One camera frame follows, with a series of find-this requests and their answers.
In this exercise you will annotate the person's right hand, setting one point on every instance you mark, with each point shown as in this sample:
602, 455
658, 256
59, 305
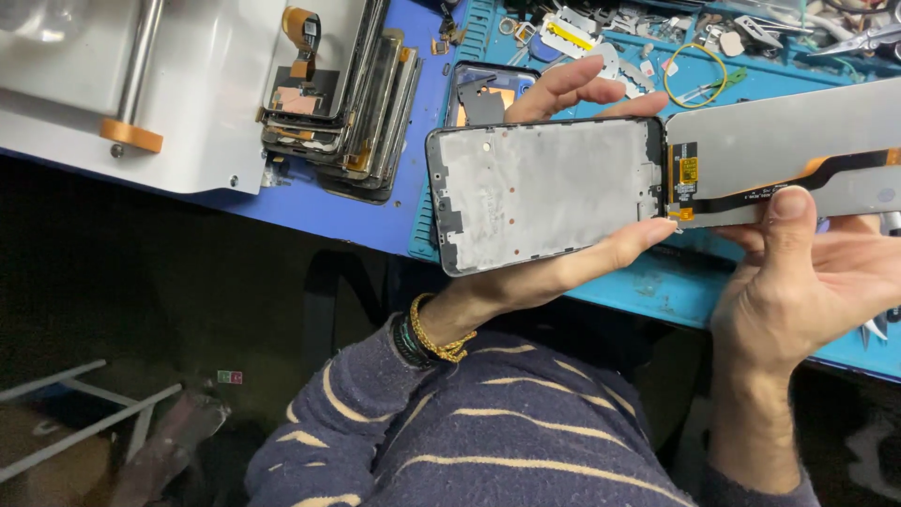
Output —
781, 317

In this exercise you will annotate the person's left hand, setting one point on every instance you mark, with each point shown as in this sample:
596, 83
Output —
535, 281

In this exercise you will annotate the black phone frame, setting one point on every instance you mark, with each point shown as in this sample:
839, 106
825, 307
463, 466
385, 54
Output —
542, 190

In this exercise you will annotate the blue silicone repair mat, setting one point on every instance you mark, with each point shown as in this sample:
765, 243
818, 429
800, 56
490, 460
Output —
633, 289

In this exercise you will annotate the silver tweezers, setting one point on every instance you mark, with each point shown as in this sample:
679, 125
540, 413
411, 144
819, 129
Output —
880, 325

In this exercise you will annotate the navy striped sweater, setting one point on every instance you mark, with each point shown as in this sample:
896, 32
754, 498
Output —
493, 436

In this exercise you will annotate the blue phone back housing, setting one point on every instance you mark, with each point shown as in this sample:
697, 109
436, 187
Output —
486, 105

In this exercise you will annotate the stack of phone screens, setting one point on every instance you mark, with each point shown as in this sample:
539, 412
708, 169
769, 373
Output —
366, 105

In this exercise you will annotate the white card with yellow stripe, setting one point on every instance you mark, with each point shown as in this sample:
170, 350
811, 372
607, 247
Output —
567, 34

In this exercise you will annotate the yellow rubber band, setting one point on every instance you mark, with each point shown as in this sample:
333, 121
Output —
725, 72

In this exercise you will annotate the heap of small phone parts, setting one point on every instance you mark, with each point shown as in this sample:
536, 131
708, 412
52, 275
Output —
633, 21

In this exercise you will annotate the metal scissors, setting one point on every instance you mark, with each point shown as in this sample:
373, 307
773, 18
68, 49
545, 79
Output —
866, 39

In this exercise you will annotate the red and green sticker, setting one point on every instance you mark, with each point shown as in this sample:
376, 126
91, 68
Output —
229, 377

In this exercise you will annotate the orange roller end cap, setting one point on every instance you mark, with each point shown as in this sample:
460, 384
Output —
130, 135

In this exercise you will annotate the metal roller bar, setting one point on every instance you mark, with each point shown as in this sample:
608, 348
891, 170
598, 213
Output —
139, 56

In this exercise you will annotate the white screen repair machine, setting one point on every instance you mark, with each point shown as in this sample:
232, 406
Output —
56, 112

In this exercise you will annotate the brown cardboard box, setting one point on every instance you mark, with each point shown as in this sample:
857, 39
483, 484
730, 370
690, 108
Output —
63, 482

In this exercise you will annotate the white metal stool frame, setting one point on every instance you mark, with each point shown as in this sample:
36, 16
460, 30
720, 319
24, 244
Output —
70, 441

